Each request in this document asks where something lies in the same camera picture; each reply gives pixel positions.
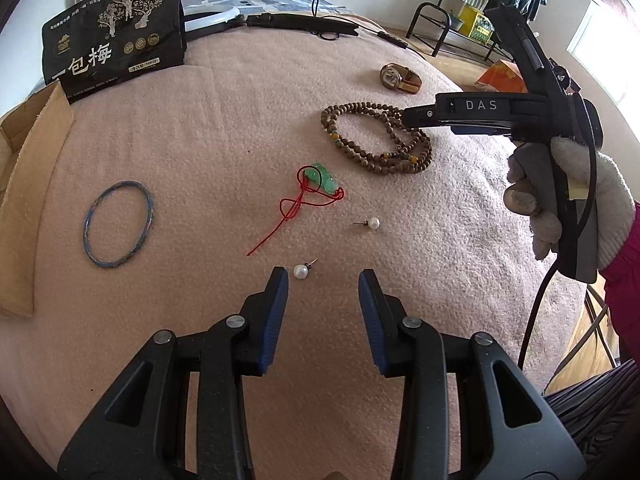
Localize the black metal shelf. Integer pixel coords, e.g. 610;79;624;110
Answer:
406;2;516;63

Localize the black snack bag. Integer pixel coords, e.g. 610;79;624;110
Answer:
41;0;188;106

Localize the person's striped clothing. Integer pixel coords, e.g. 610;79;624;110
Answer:
542;355;640;480

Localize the pink blanket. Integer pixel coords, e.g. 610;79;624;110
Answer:
0;12;588;480

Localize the black cable with remote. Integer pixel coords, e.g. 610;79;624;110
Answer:
357;25;436;61

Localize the brown wooden bead necklace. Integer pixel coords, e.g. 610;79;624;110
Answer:
321;101;433;175

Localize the blue bangle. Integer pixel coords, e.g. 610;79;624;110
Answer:
82;182;155;268

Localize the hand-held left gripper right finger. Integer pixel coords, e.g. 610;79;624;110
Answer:
358;268;588;480

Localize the shallow cardboard box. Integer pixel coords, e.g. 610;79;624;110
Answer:
0;82;75;318

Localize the yellow crate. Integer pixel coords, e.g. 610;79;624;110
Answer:
457;4;496;43

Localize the black folded tripod stand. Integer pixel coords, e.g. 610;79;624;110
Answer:
240;12;360;41

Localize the orange box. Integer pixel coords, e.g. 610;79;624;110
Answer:
475;59;528;95

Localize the person's right forearm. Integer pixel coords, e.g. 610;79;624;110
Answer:
599;200;640;361

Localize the brown strap wristwatch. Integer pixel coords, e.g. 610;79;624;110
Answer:
379;63;422;96

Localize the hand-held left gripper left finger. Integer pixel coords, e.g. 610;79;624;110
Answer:
57;266;290;480

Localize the person's right hand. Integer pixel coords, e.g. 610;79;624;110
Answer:
504;137;636;271

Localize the green pendant with red cord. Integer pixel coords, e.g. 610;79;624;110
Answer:
247;161;346;256

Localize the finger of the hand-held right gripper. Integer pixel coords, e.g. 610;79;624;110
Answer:
402;102;438;129

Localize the bright window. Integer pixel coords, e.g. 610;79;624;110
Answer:
567;0;640;111

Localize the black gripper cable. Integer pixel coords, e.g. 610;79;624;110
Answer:
517;105;601;371

